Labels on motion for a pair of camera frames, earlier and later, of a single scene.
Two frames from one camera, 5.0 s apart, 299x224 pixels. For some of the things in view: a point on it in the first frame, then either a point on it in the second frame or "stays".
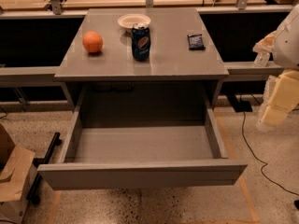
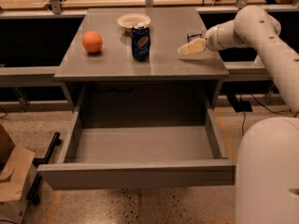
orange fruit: (92, 42) stays
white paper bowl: (128, 21) stays
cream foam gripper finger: (283, 99) → (218, 36)
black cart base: (31, 196) stays
